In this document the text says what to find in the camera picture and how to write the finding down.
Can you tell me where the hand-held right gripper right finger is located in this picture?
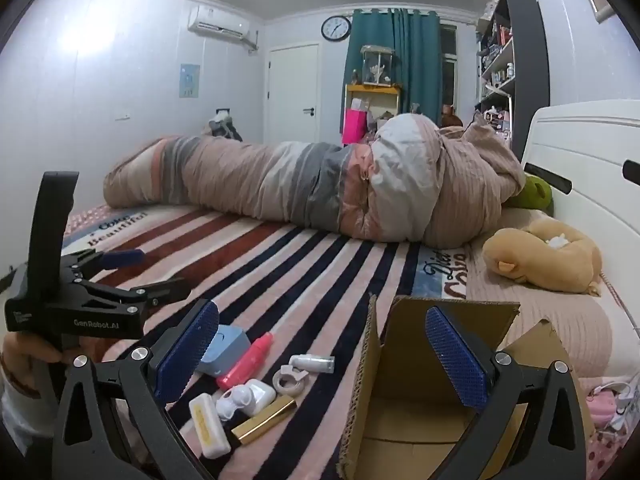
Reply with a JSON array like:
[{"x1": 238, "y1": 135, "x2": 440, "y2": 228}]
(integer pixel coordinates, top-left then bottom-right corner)
[{"x1": 425, "y1": 306, "x2": 587, "y2": 480}]

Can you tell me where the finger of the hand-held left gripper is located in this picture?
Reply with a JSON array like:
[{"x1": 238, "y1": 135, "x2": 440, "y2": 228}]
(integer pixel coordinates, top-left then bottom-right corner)
[
  {"x1": 119, "y1": 275, "x2": 192, "y2": 309},
  {"x1": 61, "y1": 248, "x2": 147, "y2": 279}
]

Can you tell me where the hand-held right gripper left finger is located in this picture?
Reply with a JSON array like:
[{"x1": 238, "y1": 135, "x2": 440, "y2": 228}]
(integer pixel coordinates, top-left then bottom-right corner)
[{"x1": 52, "y1": 299, "x2": 221, "y2": 480}]

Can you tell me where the person's left forearm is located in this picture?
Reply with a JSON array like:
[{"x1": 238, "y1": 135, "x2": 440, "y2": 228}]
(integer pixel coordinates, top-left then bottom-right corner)
[{"x1": 0, "y1": 382, "x2": 63, "y2": 463}]

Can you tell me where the person's left hand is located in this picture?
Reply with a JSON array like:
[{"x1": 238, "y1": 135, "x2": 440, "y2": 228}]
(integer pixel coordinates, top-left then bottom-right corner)
[{"x1": 0, "y1": 332, "x2": 65, "y2": 402}]

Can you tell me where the light blue plastic case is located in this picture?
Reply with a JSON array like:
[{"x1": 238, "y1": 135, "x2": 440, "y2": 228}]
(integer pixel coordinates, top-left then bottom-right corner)
[{"x1": 195, "y1": 325, "x2": 252, "y2": 377}]

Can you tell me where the pink bottle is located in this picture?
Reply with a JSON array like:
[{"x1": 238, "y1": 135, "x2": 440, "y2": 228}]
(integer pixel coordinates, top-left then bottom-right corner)
[{"x1": 216, "y1": 332, "x2": 275, "y2": 390}]

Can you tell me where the cardboard box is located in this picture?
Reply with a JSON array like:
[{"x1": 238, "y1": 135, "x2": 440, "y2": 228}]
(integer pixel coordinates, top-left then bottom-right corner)
[{"x1": 337, "y1": 294, "x2": 597, "y2": 480}]

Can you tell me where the white bar with yellow label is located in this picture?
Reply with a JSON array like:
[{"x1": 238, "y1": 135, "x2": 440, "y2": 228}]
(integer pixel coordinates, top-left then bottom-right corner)
[{"x1": 188, "y1": 393, "x2": 232, "y2": 459}]

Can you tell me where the gold rectangular tube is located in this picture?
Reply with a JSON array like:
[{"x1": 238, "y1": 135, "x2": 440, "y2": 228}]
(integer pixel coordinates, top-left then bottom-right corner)
[{"x1": 231, "y1": 394, "x2": 297, "y2": 445}]

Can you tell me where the small white bottle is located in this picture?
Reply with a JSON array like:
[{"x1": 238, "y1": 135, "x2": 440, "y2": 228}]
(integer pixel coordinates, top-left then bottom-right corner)
[{"x1": 289, "y1": 354, "x2": 335, "y2": 374}]

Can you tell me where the striped printed blanket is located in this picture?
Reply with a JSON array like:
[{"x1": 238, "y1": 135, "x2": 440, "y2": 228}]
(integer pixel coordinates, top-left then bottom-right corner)
[{"x1": 59, "y1": 202, "x2": 472, "y2": 480}]

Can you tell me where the brown plush toy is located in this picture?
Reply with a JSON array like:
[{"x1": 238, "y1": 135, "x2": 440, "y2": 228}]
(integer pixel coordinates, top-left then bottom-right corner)
[{"x1": 482, "y1": 219, "x2": 604, "y2": 295}]

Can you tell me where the rolled pink grey quilt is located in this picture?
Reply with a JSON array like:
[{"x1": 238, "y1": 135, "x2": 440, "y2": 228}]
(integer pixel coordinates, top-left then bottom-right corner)
[{"x1": 102, "y1": 110, "x2": 527, "y2": 250}]

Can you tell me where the pink white small item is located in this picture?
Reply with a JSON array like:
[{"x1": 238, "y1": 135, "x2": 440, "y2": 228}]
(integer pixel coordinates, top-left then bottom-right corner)
[{"x1": 587, "y1": 381, "x2": 640, "y2": 432}]

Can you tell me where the green plush toy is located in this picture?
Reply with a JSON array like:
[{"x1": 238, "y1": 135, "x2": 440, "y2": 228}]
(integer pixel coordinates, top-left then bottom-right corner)
[{"x1": 504, "y1": 176, "x2": 555, "y2": 217}]

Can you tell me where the white door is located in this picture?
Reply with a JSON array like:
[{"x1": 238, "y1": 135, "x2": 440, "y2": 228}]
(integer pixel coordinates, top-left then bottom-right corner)
[{"x1": 265, "y1": 44, "x2": 321, "y2": 147}]

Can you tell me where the pink bag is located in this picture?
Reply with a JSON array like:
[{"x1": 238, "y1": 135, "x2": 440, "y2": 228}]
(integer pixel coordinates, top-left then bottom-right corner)
[{"x1": 343, "y1": 108, "x2": 369, "y2": 145}]

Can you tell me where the white air conditioner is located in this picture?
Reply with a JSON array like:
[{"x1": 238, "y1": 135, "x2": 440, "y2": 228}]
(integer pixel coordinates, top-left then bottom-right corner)
[{"x1": 187, "y1": 5, "x2": 259, "y2": 52}]

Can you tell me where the white bed headboard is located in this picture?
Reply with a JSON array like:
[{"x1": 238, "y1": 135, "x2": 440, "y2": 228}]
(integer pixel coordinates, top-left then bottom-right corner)
[{"x1": 520, "y1": 101, "x2": 640, "y2": 303}]

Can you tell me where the yellow shelf unit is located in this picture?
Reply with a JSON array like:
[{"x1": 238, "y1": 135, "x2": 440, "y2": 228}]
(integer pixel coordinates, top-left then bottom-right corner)
[{"x1": 345, "y1": 83, "x2": 403, "y2": 147}]

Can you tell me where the teal curtain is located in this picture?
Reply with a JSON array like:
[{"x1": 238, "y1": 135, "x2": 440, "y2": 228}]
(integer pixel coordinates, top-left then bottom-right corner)
[{"x1": 345, "y1": 7, "x2": 444, "y2": 127}]

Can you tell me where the window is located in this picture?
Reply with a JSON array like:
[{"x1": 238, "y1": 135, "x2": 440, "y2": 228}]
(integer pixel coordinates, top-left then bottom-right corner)
[{"x1": 440, "y1": 22, "x2": 459, "y2": 113}]

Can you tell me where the glass display case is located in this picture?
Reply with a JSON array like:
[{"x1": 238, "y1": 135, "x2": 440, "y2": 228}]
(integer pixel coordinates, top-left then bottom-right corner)
[{"x1": 360, "y1": 45, "x2": 395, "y2": 86}]

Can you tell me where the black bookshelf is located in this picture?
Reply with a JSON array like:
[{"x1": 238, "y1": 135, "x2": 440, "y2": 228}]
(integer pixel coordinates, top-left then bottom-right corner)
[{"x1": 474, "y1": 0, "x2": 551, "y2": 161}]

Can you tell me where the light blue wall poster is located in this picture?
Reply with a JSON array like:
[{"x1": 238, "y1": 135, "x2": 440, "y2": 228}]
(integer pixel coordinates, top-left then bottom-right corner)
[{"x1": 179, "y1": 63, "x2": 201, "y2": 99}]

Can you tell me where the black wall clock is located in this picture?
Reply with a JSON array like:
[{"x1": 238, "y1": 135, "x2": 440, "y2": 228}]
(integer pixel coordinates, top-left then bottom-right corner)
[{"x1": 321, "y1": 16, "x2": 353, "y2": 42}]

